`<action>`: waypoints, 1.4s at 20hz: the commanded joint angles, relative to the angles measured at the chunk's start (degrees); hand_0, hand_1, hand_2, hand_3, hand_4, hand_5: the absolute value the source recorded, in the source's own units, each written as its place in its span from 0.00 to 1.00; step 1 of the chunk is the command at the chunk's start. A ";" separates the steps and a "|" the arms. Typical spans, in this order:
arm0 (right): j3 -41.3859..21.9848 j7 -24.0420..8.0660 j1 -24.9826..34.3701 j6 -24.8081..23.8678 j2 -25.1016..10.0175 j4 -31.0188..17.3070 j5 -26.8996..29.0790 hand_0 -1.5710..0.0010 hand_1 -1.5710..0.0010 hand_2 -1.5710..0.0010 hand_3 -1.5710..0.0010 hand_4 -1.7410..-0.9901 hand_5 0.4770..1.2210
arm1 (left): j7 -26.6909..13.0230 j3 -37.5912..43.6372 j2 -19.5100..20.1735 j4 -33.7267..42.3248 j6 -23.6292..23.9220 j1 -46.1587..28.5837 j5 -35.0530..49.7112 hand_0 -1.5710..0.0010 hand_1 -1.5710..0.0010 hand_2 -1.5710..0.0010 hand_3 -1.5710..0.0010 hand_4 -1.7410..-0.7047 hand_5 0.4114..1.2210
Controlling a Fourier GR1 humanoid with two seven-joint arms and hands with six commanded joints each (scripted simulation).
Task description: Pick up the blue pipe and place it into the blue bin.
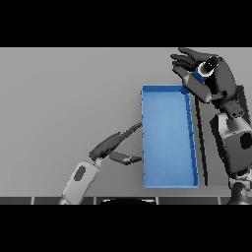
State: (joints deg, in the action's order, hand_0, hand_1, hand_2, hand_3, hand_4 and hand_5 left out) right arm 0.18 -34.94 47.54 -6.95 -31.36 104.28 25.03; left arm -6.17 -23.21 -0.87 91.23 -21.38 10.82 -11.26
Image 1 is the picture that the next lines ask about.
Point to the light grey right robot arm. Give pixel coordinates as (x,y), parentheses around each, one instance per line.
(234,147)

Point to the blue pipe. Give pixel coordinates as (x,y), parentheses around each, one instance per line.
(206,67)

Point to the dark strip with pale lines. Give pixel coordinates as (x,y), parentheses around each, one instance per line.
(16,201)

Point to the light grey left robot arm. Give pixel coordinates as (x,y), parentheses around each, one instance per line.
(78,180)

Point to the blue bin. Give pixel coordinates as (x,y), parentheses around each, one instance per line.
(167,138)

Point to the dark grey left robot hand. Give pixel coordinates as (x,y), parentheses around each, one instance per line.
(106,146)

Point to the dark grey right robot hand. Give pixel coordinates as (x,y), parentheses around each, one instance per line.
(223,82)

